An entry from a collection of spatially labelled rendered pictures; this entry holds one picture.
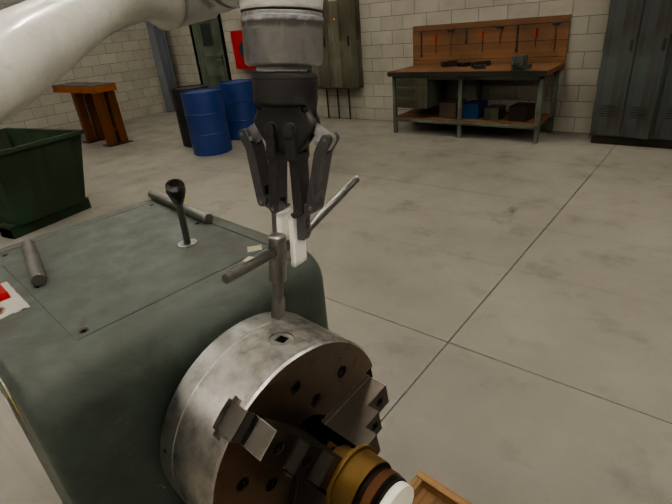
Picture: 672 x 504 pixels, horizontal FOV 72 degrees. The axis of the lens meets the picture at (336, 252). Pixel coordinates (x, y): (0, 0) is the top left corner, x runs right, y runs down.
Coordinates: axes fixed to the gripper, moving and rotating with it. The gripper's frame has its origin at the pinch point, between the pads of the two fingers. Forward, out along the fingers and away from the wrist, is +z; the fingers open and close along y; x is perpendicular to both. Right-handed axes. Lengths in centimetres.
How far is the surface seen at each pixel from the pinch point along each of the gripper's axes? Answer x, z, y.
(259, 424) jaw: 13.5, 18.7, -3.1
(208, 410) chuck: 14.5, 18.5, 3.8
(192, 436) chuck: 16.4, 21.6, 5.1
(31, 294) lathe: 10.3, 13.8, 44.4
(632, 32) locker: -583, -55, -68
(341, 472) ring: 9.6, 25.8, -12.0
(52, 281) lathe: 6.1, 13.3, 45.1
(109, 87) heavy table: -509, 8, 678
